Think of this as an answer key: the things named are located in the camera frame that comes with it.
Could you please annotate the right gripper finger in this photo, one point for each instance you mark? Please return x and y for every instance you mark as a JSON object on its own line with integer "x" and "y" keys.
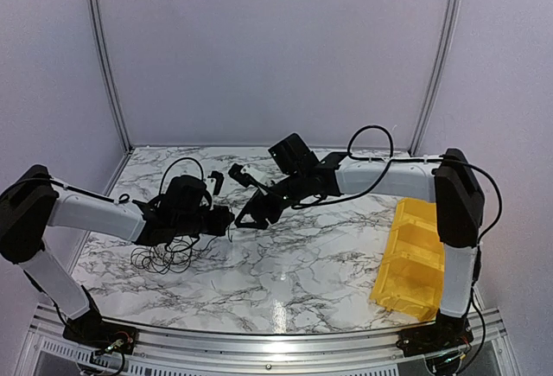
{"x": 250, "y": 215}
{"x": 266, "y": 210}

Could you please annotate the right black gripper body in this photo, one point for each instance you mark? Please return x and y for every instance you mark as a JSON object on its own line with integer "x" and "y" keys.
{"x": 295, "y": 191}

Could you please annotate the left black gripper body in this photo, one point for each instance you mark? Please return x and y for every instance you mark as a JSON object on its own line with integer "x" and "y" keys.
{"x": 188, "y": 224}

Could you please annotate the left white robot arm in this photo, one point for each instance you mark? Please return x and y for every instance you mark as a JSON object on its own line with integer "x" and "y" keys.
{"x": 38, "y": 201}

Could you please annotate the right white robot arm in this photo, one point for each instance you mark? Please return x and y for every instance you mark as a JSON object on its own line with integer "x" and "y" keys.
{"x": 448, "y": 181}

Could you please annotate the yellow plastic bin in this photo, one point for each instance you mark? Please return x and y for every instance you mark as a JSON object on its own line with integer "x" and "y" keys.
{"x": 411, "y": 274}

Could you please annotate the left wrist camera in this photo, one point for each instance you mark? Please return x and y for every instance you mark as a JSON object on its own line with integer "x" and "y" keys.
{"x": 186, "y": 196}

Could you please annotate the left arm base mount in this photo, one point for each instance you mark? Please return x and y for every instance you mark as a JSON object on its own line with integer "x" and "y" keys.
{"x": 92, "y": 330}

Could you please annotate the aluminium front rail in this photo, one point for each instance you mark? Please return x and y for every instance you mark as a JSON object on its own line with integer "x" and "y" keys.
{"x": 171, "y": 351}

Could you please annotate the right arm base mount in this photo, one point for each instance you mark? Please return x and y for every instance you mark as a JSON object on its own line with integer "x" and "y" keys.
{"x": 444, "y": 333}

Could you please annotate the right aluminium frame post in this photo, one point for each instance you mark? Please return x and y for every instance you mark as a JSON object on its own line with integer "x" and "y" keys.
{"x": 435, "y": 79}

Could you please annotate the aluminium frame post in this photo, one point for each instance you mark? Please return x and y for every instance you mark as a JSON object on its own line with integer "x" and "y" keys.
{"x": 435, "y": 79}
{"x": 108, "y": 78}

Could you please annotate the left aluminium frame post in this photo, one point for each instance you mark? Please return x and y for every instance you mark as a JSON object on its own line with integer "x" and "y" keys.
{"x": 108, "y": 78}

